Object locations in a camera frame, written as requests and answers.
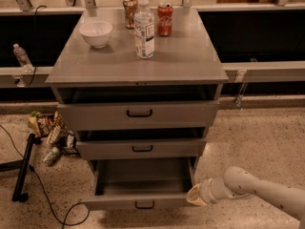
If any brown soda can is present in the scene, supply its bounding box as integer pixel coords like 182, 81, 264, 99
123, 0, 137, 29

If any grey top drawer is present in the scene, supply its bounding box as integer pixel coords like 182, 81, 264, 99
58, 101, 219, 131

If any white ceramic bowl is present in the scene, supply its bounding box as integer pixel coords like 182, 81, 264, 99
79, 21, 112, 49

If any small water bottle on ledge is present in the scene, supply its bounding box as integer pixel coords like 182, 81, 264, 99
13, 44, 34, 73

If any snack bag pile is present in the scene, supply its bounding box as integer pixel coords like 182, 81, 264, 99
28, 111, 78, 155

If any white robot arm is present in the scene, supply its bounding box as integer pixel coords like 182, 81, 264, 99
186, 166, 305, 229

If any grey drawer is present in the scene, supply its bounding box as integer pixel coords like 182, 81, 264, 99
58, 101, 219, 131
82, 157, 195, 211
76, 138, 206, 160

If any clear plastic water bottle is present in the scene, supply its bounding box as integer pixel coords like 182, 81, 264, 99
133, 0, 154, 59

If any red coca-cola can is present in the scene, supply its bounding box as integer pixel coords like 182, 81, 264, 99
157, 3, 173, 36

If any grey bottom drawer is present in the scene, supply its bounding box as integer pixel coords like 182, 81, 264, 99
82, 157, 195, 211

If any black stand leg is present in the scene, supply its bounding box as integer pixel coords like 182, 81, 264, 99
0, 134, 41, 202

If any green white can on floor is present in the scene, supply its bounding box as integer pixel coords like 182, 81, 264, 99
43, 147, 60, 166

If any hanging metal bracket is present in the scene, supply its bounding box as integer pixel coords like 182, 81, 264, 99
235, 57, 257, 110

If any grey metal rail ledge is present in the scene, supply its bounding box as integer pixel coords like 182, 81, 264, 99
0, 61, 305, 88

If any grey metal drawer cabinet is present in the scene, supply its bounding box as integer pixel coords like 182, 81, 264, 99
45, 7, 230, 174

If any grey middle drawer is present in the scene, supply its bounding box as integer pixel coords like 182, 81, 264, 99
76, 138, 206, 160

